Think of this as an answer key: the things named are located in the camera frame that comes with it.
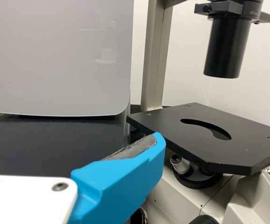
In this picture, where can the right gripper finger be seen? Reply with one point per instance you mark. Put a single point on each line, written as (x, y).
(120, 182)

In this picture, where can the cream microscope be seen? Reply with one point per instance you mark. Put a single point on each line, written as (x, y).
(207, 140)

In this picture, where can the white box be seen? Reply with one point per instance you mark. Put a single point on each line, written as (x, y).
(55, 58)

